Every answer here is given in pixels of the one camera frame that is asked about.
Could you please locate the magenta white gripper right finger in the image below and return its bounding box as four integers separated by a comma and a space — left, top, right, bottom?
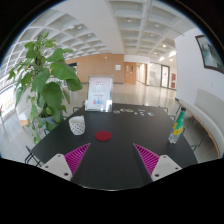
134, 143, 181, 181

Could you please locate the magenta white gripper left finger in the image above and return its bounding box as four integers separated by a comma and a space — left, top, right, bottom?
42, 143, 90, 181

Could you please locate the green plastic water bottle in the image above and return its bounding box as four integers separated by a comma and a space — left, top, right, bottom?
168, 107, 186, 144

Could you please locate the white perforated cup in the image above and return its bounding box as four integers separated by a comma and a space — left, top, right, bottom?
69, 115, 85, 135

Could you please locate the red round coaster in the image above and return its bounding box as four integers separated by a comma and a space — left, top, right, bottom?
95, 131, 112, 141

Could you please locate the white curved bench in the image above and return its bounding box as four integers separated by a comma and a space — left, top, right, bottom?
176, 89, 224, 158

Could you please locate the acrylic sign stand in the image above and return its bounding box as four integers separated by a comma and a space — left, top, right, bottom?
85, 76, 113, 112

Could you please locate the large green potted plant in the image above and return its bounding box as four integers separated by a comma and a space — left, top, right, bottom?
8, 32, 82, 144

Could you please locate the framed wall picture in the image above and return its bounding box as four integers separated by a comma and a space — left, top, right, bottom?
196, 35, 224, 74

